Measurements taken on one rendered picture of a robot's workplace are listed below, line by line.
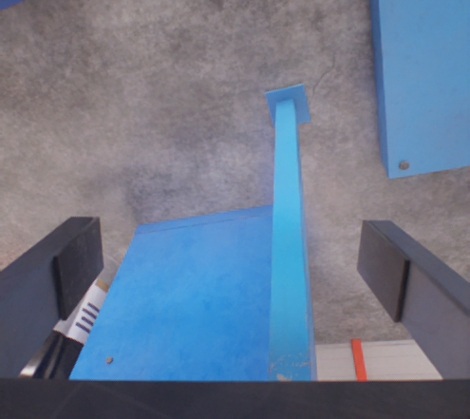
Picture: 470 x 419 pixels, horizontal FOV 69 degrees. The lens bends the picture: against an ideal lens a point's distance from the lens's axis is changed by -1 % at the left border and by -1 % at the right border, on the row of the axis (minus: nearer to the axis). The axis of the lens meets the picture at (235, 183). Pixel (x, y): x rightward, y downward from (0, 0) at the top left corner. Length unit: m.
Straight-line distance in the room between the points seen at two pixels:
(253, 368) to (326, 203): 0.72
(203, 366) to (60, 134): 1.01
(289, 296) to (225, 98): 0.79
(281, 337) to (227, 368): 0.54
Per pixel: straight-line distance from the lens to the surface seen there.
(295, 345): 0.55
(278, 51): 1.15
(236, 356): 1.09
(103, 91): 1.34
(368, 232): 0.16
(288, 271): 0.62
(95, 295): 1.82
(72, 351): 1.67
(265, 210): 1.44
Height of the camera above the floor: 1.10
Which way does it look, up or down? 51 degrees down
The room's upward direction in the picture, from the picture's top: 170 degrees counter-clockwise
